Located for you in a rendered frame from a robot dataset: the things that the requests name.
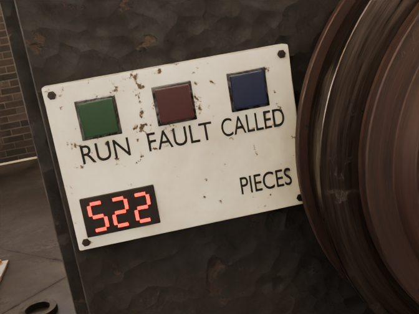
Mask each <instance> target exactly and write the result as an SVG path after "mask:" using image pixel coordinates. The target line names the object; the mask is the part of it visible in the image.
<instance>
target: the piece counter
mask: <svg viewBox="0 0 419 314"><path fill-rule="evenodd" d="M143 195H145V192H142V193H136V194H135V197H137V196H143ZM122 199H123V196H120V197H115V198H112V201H118V200H122ZM146 199H147V204H148V205H149V204H151V203H150V197H149V194H146ZM123 201H124V205H125V209H128V202H127V199H123ZM98 204H101V202H100V201H96V202H90V206H94V205H98ZM148 205H144V206H139V207H137V209H138V210H140V209H146V208H148ZM90 206H88V207H87V210H88V213H89V217H90V216H92V211H91V208H90ZM125 209H124V210H120V211H115V214H121V213H125V212H126V210H125ZM138 210H136V211H135V217H136V220H140V218H139V215H138ZM101 217H104V215H103V214H99V215H96V216H93V219H97V218H101ZM112 217H113V222H114V225H117V218H116V215H112ZM104 219H105V225H106V227H108V226H109V223H108V218H107V216H106V217H104ZM148 221H151V220H150V218H146V219H141V220H140V223H142V222H148ZM123 226H128V222H126V223H123V224H118V227H123ZM106 227H102V228H99V229H96V232H100V231H106V230H107V228H106Z"/></svg>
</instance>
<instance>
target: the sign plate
mask: <svg viewBox="0 0 419 314"><path fill-rule="evenodd" d="M258 70H262V71H263V75H264V83H265V88H266V96H267V104H262V105H256V106H253V107H246V108H240V109H234V103H233V95H232V90H231V83H230V78H229V76H232V75H238V74H245V73H248V72H255V71H258ZM184 84H188V85H189V88H190V95H191V102H192V106H193V113H194V117H193V118H188V119H184V120H178V121H171V122H168V123H160V116H159V112H158V106H157V100H156V96H155V90H156V89H161V88H167V87H173V86H177V85H184ZM42 94H43V97H44V103H45V106H46V110H47V116H48V119H49V124H50V127H51V132H52V137H53V140H54V144H55V150H56V153H57V157H58V161H59V166H60V171H61V174H62V179H63V182H64V187H65V191H66V195H67V200H68V203H69V208H70V213H71V216H72V221H73V224H74V229H75V234H76V237H77V242H78V245H79V249H80V250H86V249H91V248H95V247H100V246H104V245H109V244H115V243H119V242H124V241H128V240H133V239H139V238H142V237H148V236H153V235H157V234H162V233H166V232H171V231H177V230H180V229H186V228H189V227H194V226H200V225H204V224H209V223H213V222H218V221H224V220H227V219H233V218H237V217H242V216H247V215H251V214H257V213H260V212H266V211H271V210H275V209H280V208H284V207H289V206H295V205H298V204H303V202H302V198H301V193H300V189H299V183H298V178H297V169H296V153H295V138H296V120H297V112H296V103H295V98H294V88H293V83H292V74H291V65H290V59H289V50H288V45H287V44H277V45H270V46H266V47H260V48H255V49H249V50H242V51H238V52H232V53H227V54H221V55H214V56H211V57H203V58H200V59H193V60H187V61H182V62H176V63H172V64H165V65H159V66H154V67H148V68H144V69H137V70H131V71H127V72H120V73H116V74H110V75H103V76H99V77H92V78H86V79H82V80H75V81H71V82H64V83H58V84H54V85H47V86H45V87H43V88H42ZM106 98H112V99H113V105H114V109H115V114H116V117H117V123H118V129H119V132H115V133H109V134H105V135H99V136H93V137H89V138H85V137H84V132H83V129H82V124H81V120H80V115H79V110H78V106H77V104H79V103H85V102H92V101H96V100H102V99H106ZM142 192H145V195H143V196H137V197H135V194H136V193H142ZM146 194H149V197H150V203H151V204H149V205H148V204H147V199H146ZM120 196H123V199H127V202H128V209H125V205H124V201H123V199H122V200H118V201H112V198H115V197H120ZM96 201H100V202H101V204H98V205H94V206H90V202H96ZM144 205H148V208H146V209H140V210H138V209H137V207H139V206H144ZM88 206H90V208H91V211H92V216H90V217H89V213H88V210H87V207H88ZM124 209H125V210H126V212H125V213H121V214H115V211H120V210H124ZM136 210H138V215H139V218H140V220H141V219H146V218H150V220H151V221H148V222H142V223H140V220H136V217H135V211H136ZM99 214H103V215H104V217H106V216H107V218H108V223H109V226H108V227H106V225H105V219H104V217H101V218H97V219H93V216H96V215H99ZM112 215H116V218H117V225H114V222H113V217H112ZM126 222H128V226H123V227H118V224H123V223H126ZM102 227H106V228H107V230H106V231H100V232H96V229H99V228H102Z"/></svg>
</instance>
